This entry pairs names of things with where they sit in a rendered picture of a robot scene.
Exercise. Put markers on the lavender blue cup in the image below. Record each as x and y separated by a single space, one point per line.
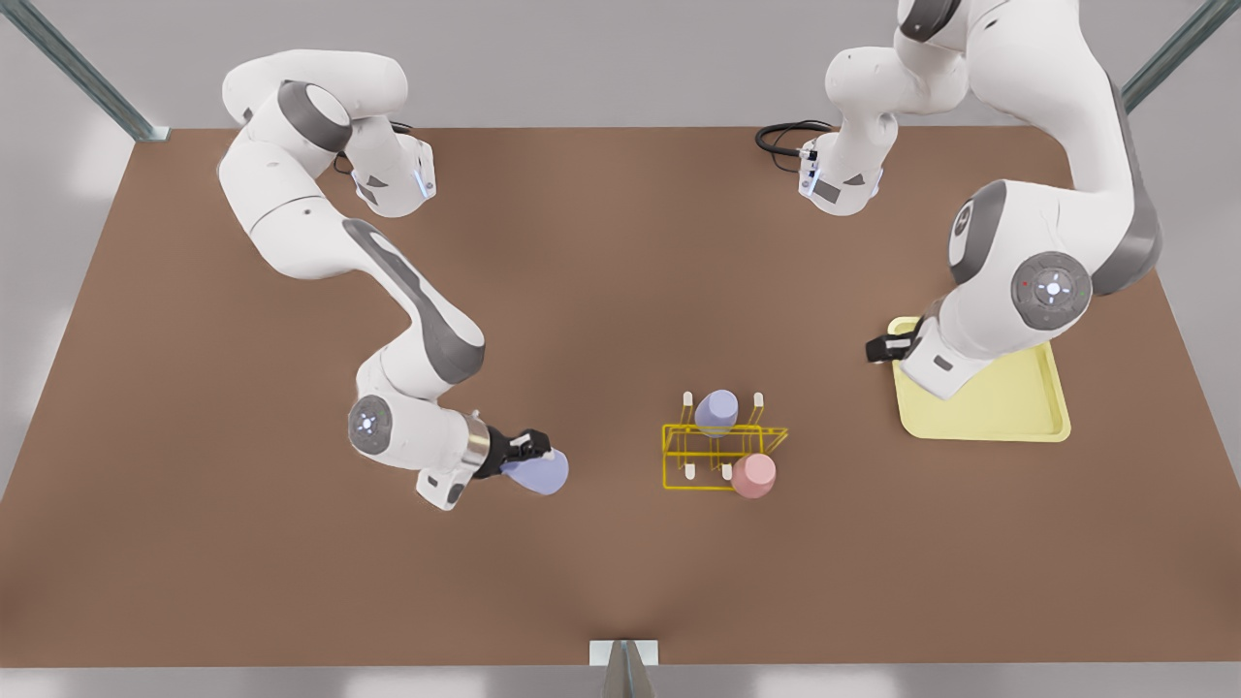
539 473
716 411

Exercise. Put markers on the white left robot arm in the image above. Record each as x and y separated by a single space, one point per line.
1028 242

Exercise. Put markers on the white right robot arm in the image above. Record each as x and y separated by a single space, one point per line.
291 223

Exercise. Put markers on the pale yellow tray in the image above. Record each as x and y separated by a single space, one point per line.
999 402

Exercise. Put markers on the pink cup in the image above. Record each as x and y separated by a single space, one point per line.
753 475

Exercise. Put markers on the silver frame post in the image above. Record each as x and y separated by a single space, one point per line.
82 70
623 667
1178 48

